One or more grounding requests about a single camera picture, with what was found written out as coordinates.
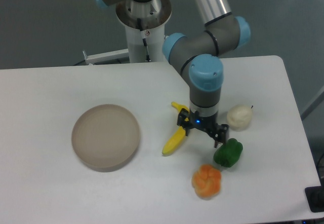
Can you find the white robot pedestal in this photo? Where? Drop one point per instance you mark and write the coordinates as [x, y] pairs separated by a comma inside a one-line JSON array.
[[144, 25]]

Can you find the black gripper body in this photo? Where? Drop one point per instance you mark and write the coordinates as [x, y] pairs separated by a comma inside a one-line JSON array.
[[205, 124]]

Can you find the black device at table edge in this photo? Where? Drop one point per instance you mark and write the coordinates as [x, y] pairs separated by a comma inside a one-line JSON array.
[[314, 195]]

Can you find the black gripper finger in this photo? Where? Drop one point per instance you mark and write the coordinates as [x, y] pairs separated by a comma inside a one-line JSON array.
[[219, 133], [183, 121]]

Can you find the white garlic bulb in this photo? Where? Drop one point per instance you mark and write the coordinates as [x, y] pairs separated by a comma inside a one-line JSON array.
[[239, 117]]

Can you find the beige round plate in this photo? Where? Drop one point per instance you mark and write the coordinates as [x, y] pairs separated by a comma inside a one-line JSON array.
[[106, 137]]

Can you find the green bell pepper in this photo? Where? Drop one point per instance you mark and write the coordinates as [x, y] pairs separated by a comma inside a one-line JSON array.
[[229, 153]]

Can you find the peeled orange mandarin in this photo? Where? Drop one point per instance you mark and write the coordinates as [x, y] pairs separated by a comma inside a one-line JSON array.
[[206, 181]]

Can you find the white left bracket bar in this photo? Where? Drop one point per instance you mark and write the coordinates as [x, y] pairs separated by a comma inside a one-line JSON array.
[[107, 57]]

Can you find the yellow banana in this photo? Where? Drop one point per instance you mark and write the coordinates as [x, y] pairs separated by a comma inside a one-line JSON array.
[[176, 139]]

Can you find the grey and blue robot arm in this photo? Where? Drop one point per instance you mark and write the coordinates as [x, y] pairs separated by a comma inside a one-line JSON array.
[[195, 59]]

